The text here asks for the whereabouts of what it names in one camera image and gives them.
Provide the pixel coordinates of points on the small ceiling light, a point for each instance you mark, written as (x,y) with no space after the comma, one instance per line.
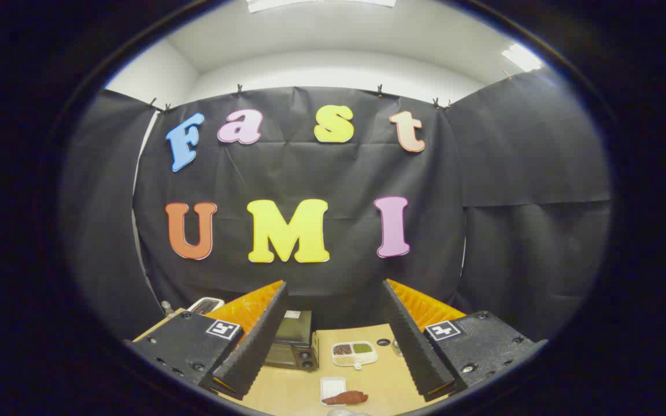
(521,58)

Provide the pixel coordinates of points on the white rectangular plate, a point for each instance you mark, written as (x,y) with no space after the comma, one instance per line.
(333,384)

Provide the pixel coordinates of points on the clear glass bottle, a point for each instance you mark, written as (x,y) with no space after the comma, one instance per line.
(167,308)

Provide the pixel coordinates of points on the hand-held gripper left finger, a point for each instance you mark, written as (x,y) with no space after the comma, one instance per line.
(258,341)

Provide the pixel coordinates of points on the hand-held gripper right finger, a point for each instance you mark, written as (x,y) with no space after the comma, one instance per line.
(411,341)

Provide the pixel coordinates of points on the black toaster oven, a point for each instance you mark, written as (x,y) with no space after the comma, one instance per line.
(291,341)

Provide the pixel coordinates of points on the divided white grain dish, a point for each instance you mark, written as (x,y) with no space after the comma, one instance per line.
(354,353)

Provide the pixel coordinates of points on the long ceiling light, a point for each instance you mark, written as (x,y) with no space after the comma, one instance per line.
(321,3)

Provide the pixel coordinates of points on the brown meat piece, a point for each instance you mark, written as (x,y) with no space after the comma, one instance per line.
(346,398)

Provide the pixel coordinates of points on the white kitchen scale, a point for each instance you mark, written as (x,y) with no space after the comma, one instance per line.
(206,305)

